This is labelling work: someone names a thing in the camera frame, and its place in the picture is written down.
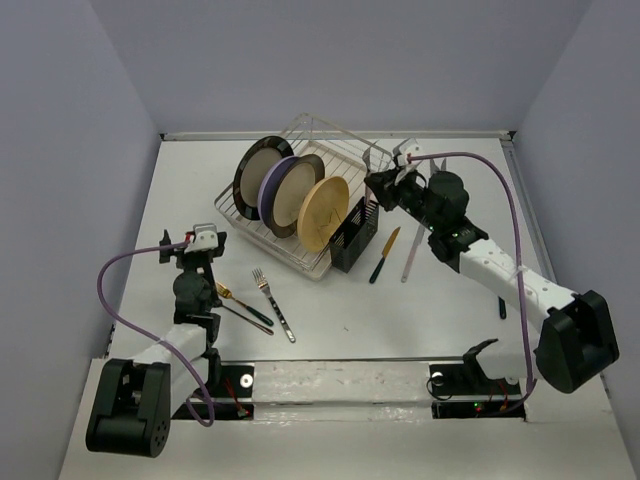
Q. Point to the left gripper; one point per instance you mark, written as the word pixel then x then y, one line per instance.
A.
pixel 177 253

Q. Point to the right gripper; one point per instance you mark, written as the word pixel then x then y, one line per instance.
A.
pixel 385 188

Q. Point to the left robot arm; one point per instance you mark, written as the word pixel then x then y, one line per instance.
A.
pixel 136 397

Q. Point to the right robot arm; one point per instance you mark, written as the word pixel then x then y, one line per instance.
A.
pixel 568 338

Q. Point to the yellow plate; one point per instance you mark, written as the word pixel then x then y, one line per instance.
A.
pixel 324 209

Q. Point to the black utensil caddy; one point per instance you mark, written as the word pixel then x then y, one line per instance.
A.
pixel 354 234

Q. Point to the grey brown plate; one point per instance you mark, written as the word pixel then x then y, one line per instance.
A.
pixel 294 185

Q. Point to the purple plate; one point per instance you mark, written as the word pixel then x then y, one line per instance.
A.
pixel 269 185

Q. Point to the black rimmed plate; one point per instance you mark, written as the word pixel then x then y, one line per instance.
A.
pixel 251 170

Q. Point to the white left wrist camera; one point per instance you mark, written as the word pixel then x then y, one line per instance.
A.
pixel 203 237

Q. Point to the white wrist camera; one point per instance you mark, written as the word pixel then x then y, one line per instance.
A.
pixel 203 237
pixel 403 158

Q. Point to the gold fork green handle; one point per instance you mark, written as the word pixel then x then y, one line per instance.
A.
pixel 226 293

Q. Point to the metal wire dish rack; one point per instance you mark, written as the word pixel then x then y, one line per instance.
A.
pixel 309 127

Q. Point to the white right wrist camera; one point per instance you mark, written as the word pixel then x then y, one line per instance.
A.
pixel 403 158

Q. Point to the silver fork perforated handle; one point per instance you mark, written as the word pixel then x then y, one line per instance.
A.
pixel 264 287

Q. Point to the gold knife green handle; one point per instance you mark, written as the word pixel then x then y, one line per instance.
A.
pixel 384 254

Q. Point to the dark fork thin handle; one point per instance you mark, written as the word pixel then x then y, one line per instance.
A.
pixel 259 326

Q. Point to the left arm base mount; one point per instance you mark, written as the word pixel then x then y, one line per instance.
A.
pixel 233 395

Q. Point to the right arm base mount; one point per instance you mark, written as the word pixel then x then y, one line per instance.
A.
pixel 462 390

